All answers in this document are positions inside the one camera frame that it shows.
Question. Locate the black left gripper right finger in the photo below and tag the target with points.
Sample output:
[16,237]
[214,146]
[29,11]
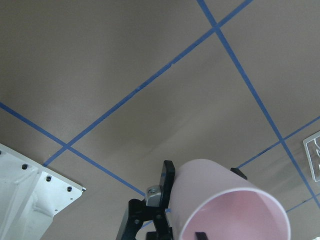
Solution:
[238,172]

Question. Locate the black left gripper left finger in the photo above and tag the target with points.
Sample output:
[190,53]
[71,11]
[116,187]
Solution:
[157,202]

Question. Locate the pink plastic cup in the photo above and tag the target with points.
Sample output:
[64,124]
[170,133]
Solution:
[209,198]

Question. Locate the white wire cup rack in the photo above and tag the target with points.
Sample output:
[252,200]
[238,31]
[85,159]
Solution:
[312,149]

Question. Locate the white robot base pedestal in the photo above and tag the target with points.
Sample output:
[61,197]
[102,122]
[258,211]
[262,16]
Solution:
[30,196]

